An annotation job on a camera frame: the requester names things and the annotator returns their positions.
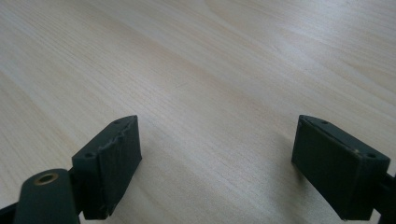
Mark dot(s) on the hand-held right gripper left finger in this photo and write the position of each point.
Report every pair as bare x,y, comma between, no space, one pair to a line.
112,165

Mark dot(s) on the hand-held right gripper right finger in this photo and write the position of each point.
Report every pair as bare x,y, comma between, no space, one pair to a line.
336,165

